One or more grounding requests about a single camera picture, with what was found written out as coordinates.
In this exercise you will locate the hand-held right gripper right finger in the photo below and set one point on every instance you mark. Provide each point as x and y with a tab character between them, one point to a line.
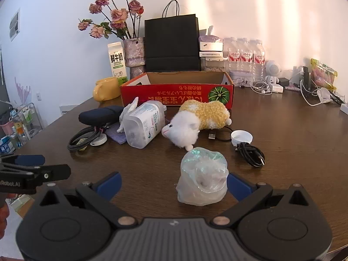
239	185

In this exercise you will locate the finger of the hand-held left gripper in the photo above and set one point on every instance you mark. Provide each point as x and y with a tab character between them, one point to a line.
55	171
27	159

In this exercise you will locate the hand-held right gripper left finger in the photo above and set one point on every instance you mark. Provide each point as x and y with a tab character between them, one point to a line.
110	182

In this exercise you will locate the clear plastic bag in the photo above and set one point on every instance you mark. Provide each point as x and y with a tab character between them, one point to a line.
201	179

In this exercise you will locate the purple woven pouch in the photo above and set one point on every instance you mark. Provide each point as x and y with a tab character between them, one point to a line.
115	136

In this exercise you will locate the clear plastic jar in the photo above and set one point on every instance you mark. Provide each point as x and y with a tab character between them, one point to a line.
141	125

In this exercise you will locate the navy fabric pouch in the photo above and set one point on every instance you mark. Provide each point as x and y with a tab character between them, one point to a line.
98	115

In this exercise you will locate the yellow white plush sheep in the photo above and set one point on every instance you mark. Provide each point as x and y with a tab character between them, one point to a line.
190	125

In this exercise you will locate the red cardboard box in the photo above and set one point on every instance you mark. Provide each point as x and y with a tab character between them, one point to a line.
176	93

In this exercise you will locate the person's left hand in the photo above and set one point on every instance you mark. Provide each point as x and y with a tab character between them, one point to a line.
2	217

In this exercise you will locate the blue white packet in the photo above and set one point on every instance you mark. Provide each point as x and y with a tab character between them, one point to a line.
5	146

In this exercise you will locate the metal storage rack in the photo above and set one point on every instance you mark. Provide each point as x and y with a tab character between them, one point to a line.
27	119

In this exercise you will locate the white round charger puck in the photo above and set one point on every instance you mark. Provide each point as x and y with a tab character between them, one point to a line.
98	140

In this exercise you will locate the white round lid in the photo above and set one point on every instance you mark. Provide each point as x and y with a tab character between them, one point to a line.
240	136

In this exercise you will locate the yellow ceramic mug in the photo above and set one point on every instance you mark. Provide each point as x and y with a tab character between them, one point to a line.
108	88

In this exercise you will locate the white charger block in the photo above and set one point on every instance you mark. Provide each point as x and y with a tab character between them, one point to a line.
277	88

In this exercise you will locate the white purple printed box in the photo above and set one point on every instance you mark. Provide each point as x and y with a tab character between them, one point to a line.
240	78

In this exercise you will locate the pink patterned card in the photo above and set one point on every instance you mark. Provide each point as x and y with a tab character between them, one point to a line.
292	87

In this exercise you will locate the black power adapter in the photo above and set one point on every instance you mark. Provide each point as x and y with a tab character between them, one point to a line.
284	82

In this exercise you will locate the white green milk carton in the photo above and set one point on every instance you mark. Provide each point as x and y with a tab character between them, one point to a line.
117	62

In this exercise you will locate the white robot toy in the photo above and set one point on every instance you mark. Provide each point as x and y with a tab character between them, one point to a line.
272	68

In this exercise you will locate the clear patterned box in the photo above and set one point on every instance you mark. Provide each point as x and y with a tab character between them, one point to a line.
213	65

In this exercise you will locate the white face mask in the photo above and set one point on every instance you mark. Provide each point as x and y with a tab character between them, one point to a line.
323	95

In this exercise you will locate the black desk device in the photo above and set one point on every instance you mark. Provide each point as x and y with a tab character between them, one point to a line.
306	78

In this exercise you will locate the small white box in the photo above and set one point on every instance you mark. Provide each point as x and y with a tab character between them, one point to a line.
344	108

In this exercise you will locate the purple textured vase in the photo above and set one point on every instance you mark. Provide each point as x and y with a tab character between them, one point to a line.
134	51

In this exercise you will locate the white flat box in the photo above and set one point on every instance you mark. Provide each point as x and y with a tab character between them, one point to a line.
210	54

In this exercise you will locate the yellow pink snack packet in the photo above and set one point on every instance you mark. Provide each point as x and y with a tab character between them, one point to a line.
323	73

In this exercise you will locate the purple tissue pack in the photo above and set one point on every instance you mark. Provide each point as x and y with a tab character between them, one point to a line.
210	43

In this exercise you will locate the black paper bag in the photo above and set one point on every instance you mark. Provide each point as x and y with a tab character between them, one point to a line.
171	43

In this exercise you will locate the dried pink flower bouquet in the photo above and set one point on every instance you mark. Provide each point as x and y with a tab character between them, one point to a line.
119	15

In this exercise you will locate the white wall panel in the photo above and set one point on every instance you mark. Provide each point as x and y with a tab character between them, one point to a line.
64	110

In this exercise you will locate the white wall socket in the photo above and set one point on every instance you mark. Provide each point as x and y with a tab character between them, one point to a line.
39	96

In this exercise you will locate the white wall vent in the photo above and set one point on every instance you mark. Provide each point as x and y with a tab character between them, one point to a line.
15	24

